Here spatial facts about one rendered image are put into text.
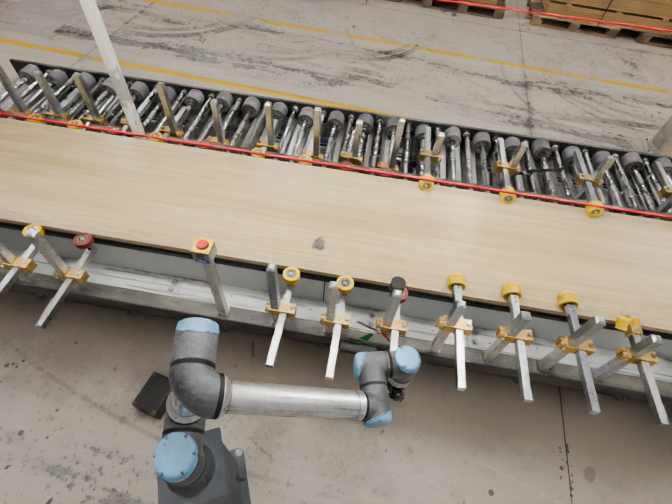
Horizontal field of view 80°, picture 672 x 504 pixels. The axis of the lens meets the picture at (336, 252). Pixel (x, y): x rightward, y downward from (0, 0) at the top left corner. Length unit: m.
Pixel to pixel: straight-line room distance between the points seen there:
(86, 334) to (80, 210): 0.97
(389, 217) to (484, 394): 1.29
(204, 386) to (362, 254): 1.09
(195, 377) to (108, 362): 1.81
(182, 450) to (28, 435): 1.41
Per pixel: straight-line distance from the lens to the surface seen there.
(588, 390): 1.88
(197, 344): 1.14
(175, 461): 1.65
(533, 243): 2.28
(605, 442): 3.04
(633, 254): 2.55
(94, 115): 3.01
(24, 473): 2.85
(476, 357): 2.03
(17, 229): 2.56
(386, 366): 1.37
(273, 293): 1.70
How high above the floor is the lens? 2.43
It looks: 53 degrees down
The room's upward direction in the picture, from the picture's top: 6 degrees clockwise
